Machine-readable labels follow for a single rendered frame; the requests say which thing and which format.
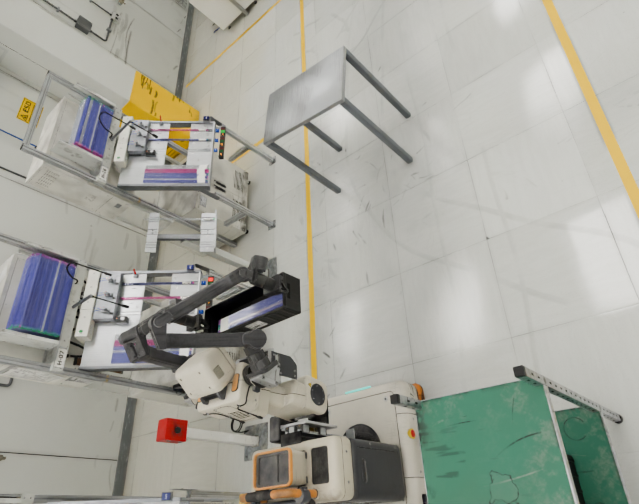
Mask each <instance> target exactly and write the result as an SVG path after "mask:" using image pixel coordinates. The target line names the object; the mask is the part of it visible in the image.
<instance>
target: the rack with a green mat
mask: <svg viewBox="0 0 639 504"><path fill-rule="evenodd" d="M513 372H514V376H515V377H516V378H518V379H519V380H515V381H510V382H505V383H501V384H496V385H491V386H486V387H482V388H477V389H472V390H468V391H463V392H458V393H454V394H449V395H444V396H439V397H435V398H430V399H425V400H417V399H414V398H410V397H407V396H403V395H400V394H393V395H390V402H391V404H393V405H397V406H401V407H405V408H409V409H412V410H415V412H416V419H417V427H418V434H419V442H420V449H421V457H422V464H423V471H424V479H425V486H426V494H427V501H428V504H580V503H579V499H578V496H577V492H576V488H575V485H574V481H573V477H572V474H571V470H570V466H569V463H568V459H567V456H566V454H568V455H571V456H572V458H573V460H574V465H575V469H576V472H577V475H578V476H579V477H578V479H579V483H580V487H581V490H582V491H583V493H582V494H583V497H584V501H585V504H632V503H631V500H630V497H629V494H628V491H627V488H626V484H625V481H624V478H623V475H622V472H621V469H620V466H619V463H618V460H617V456H616V453H615V450H614V447H613V444H612V441H611V438H610V435H609V431H608V428H607V425H606V422H605V419H604V418H606V419H608V420H610V421H612V422H615V423H617V424H620V423H622V422H623V417H622V416H621V415H619V414H617V413H615V412H613V411H611V410H610V409H608V408H606V407H604V406H602V405H600V404H598V403H596V402H594V401H592V400H590V399H588V398H586V397H584V396H582V395H580V394H578V393H576V392H574V391H572V390H570V389H568V388H566V387H564V386H562V385H560V384H558V383H557V382H555V381H553V380H551V379H549V378H547V377H545V376H543V375H541V374H539V373H537V372H535V371H533V370H531V369H529V368H527V367H525V366H523V365H520V366H515V367H513ZM550 393H551V394H553V395H555V396H557V397H560V398H562V399H564V400H566V401H568V402H571V403H573V404H575V405H577V406H579V407H573V408H567V409H561V410H555V411H554V408H553V404H552V401H551V397H550Z"/></svg>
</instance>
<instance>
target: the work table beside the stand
mask: <svg viewBox="0 0 639 504"><path fill-rule="evenodd" d="M346 60H347V61H348V62H349V63H350V64H351V65H352V66H353V67H354V68H355V69H356V70H357V71H358V72H359V73H360V74H361V75H362V76H363V77H364V78H365V79H366V80H367V81H368V82H369V83H370V84H371V85H372V86H373V87H374V88H375V89H376V90H377V91H378V92H379V93H380V94H381V95H382V96H383V97H384V98H385V99H386V100H387V101H388V102H389V103H391V104H392V105H393V106H394V107H395V108H396V109H397V110H398V111H399V112H400V113H401V114H402V115H403V116H404V117H405V118H406V119H407V118H409V117H411V113H410V112H409V111H408V110H407V109H406V108H405V107H404V106H403V105H402V104H401V103H400V102H399V101H398V100H397V99H396V98H395V97H394V96H393V95H392V94H391V93H390V91H389V90H388V89H387V88H386V87H385V86H384V85H383V84H382V83H381V82H380V81H379V80H378V79H377V78H376V77H375V76H374V75H373V74H372V73H371V72H370V71H369V70H368V69H367V68H366V67H365V66H364V65H363V64H362V63H361V62H360V61H359V60H358V59H357V58H356V57H355V56H354V55H353V54H352V53H351V52H350V51H349V50H348V49H347V48H346V47H345V46H344V45H343V46H342V47H340V48H339V49H337V50H336V51H334V52H333V53H331V54H330V55H328V56H327V57H325V58H324V59H322V60H321V61H319V62H318V63H316V64H315V65H313V66H312V67H310V68H309V69H307V70H306V71H304V72H303V73H301V74H300V75H298V76H297V77H295V78H294V79H292V80H291V81H289V82H288V83H286V84H285V85H283V86H281V87H280V88H278V89H277V90H275V91H274V92H272V93H271V94H269V100H268V108H267V116H266V124H265V132H264V141H263V145H265V146H266V147H268V148H269V149H271V150H272V151H274V152H275V153H277V154H278V155H280V156H281V157H283V158H284V159H286V160H287V161H289V162H290V163H292V164H293V165H295V166H296V167H298V168H299V169H300V170H302V171H303V172H305V173H306V174H308V175H309V176H311V177H312V178H314V179H315V180H317V181H318V182H320V183H321V184H323V185H324V186H326V187H327V188H329V189H330V190H332V191H333V192H335V193H336V194H338V193H341V188H340V187H338V186H337V185H335V184H334V183H332V182H331V181H330V180H328V179H327V178H325V177H324V176H322V175H321V174H319V173H318V172H317V171H315V170H314V169H312V168H311V167H309V166H308V165H306V164H305V163H304V162H302V161H301V160H299V159H298V158H296V157H295V156H293V155H292V154H290V153H289V152H288V151H286V150H285V149H283V148H282V147H280V146H279V145H277V144H276V143H275V141H276V140H278V139H280V138H282V137H283V136H285V135H287V134H289V133H290V132H292V131H294V130H296V129H297V128H299V127H301V126H305V127H306V128H307V129H309V130H310V131H311V132H313V133H314V134H315V135H317V136H318V137H319V138H320V139H322V140H323V141H324V142H326V143H327V144H328V145H330V146H331V147H332V148H334V149H335V150H336V151H337V152H340V151H342V146H341V145H339V144H338V143H337V142H336V141H334V140H333V139H332V138H330V137H329V136H328V135H327V134H325V133H324V132H323V131H321V130H320V129H319V128H318V127H316V126H315V125H314V124H313V123H311V122H310V121H311V120H313V119H315V118H317V117H318V116H320V115H322V114H324V113H325V112H327V111H329V110H331V109H332V108H334V107H336V106H338V105H339V104H340V105H341V106H342V107H343V108H344V109H346V110H347V111H348V112H349V113H350V114H351V115H352V116H354V117H355V118H356V119H357V120H358V121H359V122H360V123H362V124H363V125H364V126H365V127H366V128H367V129H368V130H370V131H371V132H372V133H373V134H374V135H375V136H377V137H378V138H379V139H380V140H381V141H382V142H383V143H385V144H386V145H387V146H388V147H389V148H390V149H391V150H393V151H394V152H395V153H396V154H397V155H398V156H400V157H401V158H402V159H403V160H404V161H405V162H406V163H408V164H409V163H411V162H413V157H411V156H410V155H409V154H408V153H407V152H406V151H405V150H404V149H403V148H401V147H400V146H399V145H398V144H397V143H396V142H395V141H394V140H393V139H391V138H390V137H389V136H388V135H387V134H386V133H385V132H384V131H382V130H381V129H380V128H379V127H378V126H377V125H376V124H375V123H374V122H372V121H371V120H370V119H369V118H368V117H367V116H366V115H365V114H364V113H362V112H361V111H360V110H359V109H358V108H357V107H356V106H355V105H354V104H352V103H351V102H350V101H349V100H348V99H347V98H346V97H345V75H346Z"/></svg>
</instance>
